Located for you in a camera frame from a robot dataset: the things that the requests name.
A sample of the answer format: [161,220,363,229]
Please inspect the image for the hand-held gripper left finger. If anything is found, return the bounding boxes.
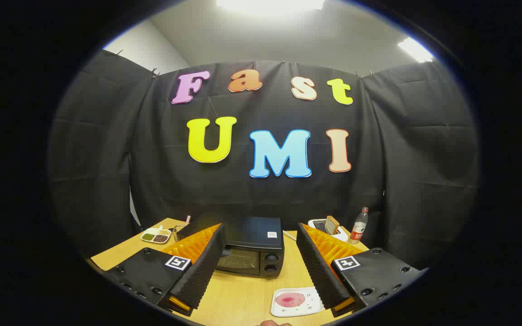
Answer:
[105,223,226,317]

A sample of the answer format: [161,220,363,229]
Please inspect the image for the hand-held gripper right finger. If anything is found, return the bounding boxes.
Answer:
[295,222,425,317]

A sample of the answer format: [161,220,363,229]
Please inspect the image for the glass toaster oven door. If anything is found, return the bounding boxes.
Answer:
[216,247,262,276]

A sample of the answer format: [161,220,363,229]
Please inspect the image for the white square plate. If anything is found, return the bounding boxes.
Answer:
[271,287,325,317]

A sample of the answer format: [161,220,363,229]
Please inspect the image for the pink ham slice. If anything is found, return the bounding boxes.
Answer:
[276,292,305,307]

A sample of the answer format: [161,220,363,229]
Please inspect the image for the black toaster oven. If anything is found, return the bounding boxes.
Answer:
[216,216,285,278]

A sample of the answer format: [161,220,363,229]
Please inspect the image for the white pop-up toaster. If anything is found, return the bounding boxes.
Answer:
[308,219,349,242]

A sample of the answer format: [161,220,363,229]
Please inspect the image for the clear plastic water bottle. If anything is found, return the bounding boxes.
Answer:
[349,207,369,245]

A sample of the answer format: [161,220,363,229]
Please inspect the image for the white divided snack dish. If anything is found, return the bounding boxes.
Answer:
[140,226,172,244]

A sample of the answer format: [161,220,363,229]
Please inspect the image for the ceiling light panel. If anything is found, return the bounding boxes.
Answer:
[397,37,435,63]
[216,0,325,14]

